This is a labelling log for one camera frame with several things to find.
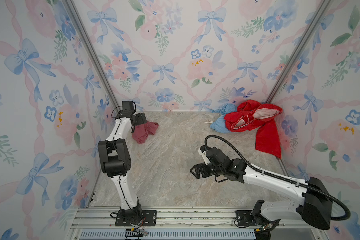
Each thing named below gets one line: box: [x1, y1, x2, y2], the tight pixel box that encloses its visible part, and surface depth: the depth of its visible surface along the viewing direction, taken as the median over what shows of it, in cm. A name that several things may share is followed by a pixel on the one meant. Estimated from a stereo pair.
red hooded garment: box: [224, 99, 283, 159], surface depth 107 cm
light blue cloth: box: [210, 103, 238, 134], surface depth 112 cm
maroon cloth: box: [132, 121, 159, 144], surface depth 104 cm
